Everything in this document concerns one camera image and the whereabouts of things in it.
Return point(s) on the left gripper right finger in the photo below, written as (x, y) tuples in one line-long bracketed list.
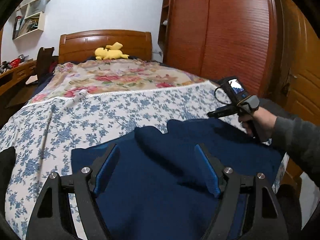
[(247, 208)]

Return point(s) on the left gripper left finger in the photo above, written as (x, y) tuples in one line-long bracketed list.
[(52, 216)]

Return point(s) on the navy blue suit jacket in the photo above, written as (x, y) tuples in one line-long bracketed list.
[(157, 191)]

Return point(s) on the wooden bedroom door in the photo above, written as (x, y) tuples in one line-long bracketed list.
[(297, 90)]

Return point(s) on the person right hand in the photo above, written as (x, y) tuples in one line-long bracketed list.
[(262, 120)]

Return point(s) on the folded dark grey garment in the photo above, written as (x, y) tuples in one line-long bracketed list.
[(275, 109)]

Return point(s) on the wooden louvered wardrobe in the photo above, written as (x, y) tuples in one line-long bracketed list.
[(219, 38)]

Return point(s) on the folded black garment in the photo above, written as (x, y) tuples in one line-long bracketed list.
[(7, 163)]

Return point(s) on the blue floral white bedsheet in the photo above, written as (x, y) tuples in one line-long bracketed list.
[(45, 133)]

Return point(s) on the yellow plush toy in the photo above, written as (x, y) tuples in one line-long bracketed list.
[(110, 52)]

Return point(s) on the red floral beige blanket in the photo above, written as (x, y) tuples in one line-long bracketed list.
[(96, 77)]

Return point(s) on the long wooden desk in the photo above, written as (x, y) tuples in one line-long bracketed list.
[(12, 82)]

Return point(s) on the dark wooden chair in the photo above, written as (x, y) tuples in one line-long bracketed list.
[(41, 70)]

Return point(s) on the red plastic basket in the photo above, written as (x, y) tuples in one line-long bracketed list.
[(15, 63)]

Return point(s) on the wooden bed headboard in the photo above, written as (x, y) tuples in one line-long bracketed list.
[(78, 47)]

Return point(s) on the white wall shelf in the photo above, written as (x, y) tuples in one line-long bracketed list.
[(30, 18)]

